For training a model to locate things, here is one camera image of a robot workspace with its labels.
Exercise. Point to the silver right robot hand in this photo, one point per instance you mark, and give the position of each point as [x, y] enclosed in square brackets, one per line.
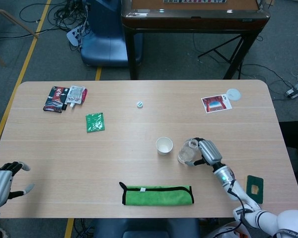
[209, 152]

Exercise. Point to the transparent plastic water bottle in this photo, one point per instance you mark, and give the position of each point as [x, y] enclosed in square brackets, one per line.
[186, 153]

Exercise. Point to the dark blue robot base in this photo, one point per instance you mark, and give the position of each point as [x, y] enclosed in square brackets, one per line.
[146, 228]

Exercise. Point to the white paper cup blue print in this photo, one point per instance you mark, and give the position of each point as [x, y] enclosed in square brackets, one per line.
[164, 146]

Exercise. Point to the white green bottle cap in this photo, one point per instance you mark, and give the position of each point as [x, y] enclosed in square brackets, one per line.
[139, 104]

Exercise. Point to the postcard with red gate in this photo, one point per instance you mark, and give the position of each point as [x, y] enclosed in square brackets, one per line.
[216, 104]

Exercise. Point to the dark green card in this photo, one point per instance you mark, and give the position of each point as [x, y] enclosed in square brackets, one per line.
[255, 189]

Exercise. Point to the round white disc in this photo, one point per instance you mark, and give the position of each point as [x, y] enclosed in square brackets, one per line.
[233, 94]

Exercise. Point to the green microfiber cloth black trim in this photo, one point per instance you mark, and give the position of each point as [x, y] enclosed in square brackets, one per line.
[159, 197]

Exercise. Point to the dark printed flat box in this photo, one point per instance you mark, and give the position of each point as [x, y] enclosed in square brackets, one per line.
[53, 99]

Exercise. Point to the grey power strip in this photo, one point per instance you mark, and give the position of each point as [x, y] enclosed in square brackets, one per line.
[295, 90]

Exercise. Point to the green foil sachet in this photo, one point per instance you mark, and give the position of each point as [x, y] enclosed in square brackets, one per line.
[95, 122]

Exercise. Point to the red and clear pouch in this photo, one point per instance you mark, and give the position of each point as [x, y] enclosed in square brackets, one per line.
[74, 94]

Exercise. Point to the red snack packet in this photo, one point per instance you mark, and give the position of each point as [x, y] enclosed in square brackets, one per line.
[84, 95]

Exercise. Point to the dark wood mahjong table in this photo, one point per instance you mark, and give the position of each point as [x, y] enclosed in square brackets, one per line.
[188, 21]

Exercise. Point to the blue machine base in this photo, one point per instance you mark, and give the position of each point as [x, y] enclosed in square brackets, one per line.
[104, 44]

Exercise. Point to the white chair wooden legs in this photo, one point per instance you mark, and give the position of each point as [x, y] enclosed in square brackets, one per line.
[15, 21]

